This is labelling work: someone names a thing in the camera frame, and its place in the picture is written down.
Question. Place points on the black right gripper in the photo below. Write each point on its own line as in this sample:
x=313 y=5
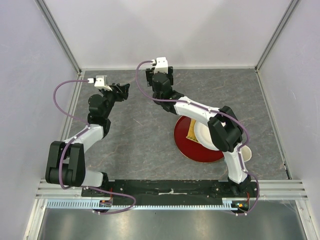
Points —
x=166 y=75

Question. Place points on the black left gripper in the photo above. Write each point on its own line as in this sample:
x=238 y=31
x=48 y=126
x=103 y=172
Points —
x=123 y=91

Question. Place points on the black smartphone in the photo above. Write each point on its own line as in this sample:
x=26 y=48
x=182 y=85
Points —
x=149 y=72

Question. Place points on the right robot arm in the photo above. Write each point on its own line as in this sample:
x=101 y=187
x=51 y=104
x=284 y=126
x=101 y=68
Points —
x=216 y=129

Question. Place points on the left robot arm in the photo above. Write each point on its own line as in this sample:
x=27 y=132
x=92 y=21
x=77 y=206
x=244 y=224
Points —
x=66 y=165

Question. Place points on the yellow sponge cloth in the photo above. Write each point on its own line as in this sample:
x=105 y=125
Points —
x=191 y=131

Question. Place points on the white paper plate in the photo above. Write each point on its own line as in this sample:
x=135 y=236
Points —
x=203 y=136

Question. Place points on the red round tray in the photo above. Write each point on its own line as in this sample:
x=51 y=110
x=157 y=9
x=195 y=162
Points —
x=191 y=149

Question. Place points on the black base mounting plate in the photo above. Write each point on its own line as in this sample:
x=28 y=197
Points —
x=182 y=191

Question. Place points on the light blue mug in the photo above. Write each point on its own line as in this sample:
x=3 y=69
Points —
x=246 y=153

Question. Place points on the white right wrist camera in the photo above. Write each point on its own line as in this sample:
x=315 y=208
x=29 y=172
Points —
x=160 y=65

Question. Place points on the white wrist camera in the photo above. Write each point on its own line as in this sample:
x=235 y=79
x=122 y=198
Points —
x=160 y=65
x=100 y=82

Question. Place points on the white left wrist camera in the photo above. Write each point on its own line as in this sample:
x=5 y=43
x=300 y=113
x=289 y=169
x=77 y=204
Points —
x=100 y=82

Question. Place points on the aluminium frame post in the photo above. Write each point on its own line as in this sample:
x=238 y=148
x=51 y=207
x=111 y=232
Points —
x=293 y=4
x=43 y=7

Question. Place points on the slotted cable duct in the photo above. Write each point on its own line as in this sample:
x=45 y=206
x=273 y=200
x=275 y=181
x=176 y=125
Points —
x=96 y=204

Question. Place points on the right aluminium frame post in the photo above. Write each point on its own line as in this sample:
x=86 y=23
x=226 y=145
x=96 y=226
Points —
x=293 y=4

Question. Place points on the aluminium front rail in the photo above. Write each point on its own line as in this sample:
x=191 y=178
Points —
x=268 y=189

